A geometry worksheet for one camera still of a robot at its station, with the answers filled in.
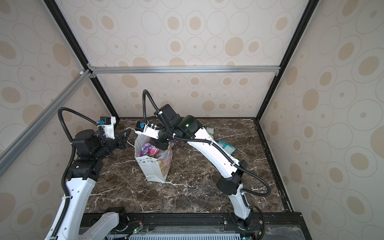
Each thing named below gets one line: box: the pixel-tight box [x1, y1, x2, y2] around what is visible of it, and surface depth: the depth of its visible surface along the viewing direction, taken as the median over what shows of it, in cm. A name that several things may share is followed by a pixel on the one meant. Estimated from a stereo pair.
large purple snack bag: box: [138, 140, 163, 157], surface depth 69 cm
